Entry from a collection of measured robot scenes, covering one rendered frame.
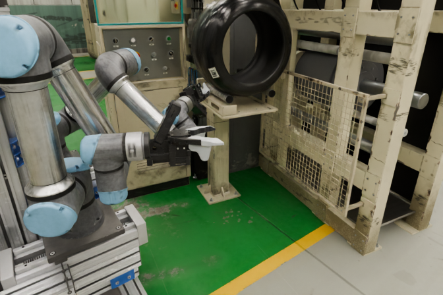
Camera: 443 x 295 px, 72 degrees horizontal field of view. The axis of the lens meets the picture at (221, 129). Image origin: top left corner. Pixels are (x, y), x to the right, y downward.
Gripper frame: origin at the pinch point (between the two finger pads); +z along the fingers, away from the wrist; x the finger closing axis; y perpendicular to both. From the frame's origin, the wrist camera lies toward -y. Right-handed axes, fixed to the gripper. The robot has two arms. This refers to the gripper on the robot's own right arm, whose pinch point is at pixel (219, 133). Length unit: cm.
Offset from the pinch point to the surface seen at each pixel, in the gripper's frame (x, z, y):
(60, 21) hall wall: -942, -324, -119
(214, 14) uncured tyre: -82, 11, -39
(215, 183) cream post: -134, 17, 76
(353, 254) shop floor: -64, 89, 98
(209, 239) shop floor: -91, 6, 95
